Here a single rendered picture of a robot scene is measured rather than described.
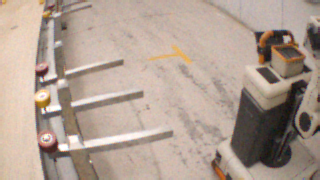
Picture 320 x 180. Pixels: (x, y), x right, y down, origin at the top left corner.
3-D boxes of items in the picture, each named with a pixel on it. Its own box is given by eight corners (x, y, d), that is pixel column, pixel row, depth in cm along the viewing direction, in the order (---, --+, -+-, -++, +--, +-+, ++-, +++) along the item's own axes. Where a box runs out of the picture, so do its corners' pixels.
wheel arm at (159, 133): (169, 132, 99) (169, 122, 96) (173, 139, 96) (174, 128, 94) (48, 154, 85) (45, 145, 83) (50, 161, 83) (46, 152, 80)
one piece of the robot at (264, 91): (222, 157, 174) (241, 27, 127) (278, 129, 190) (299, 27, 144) (244, 188, 148) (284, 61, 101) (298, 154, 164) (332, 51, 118)
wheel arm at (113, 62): (121, 63, 139) (121, 54, 136) (123, 67, 136) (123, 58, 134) (41, 85, 125) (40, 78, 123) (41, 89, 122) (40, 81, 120)
